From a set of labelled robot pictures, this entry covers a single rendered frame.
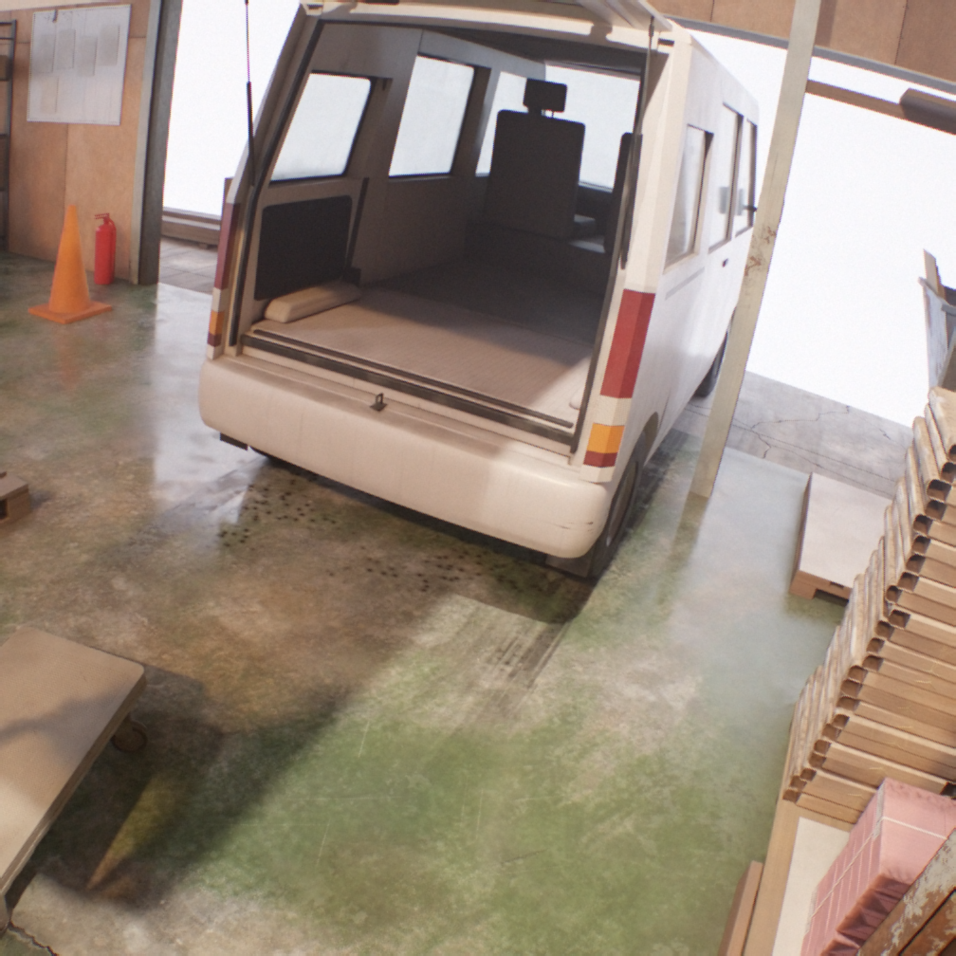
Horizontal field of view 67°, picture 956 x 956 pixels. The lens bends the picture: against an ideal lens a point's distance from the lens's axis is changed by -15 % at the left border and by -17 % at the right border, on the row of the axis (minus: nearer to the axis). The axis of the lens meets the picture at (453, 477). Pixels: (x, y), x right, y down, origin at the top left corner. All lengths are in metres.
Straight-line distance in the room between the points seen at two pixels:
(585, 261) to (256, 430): 2.03
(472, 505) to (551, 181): 2.20
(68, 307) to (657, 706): 4.17
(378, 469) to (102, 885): 1.46
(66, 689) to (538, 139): 3.32
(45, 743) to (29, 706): 0.13
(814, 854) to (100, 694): 1.73
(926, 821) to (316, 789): 1.36
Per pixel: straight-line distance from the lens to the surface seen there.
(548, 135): 4.20
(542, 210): 4.24
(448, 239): 4.20
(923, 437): 1.99
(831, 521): 3.73
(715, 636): 2.82
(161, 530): 2.91
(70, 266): 5.29
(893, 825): 1.68
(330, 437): 2.57
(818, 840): 2.12
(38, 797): 1.76
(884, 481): 4.81
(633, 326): 2.22
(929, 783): 2.12
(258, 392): 2.72
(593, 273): 4.15
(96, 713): 1.91
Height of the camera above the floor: 1.51
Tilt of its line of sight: 26 degrees down
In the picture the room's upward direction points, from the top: 9 degrees clockwise
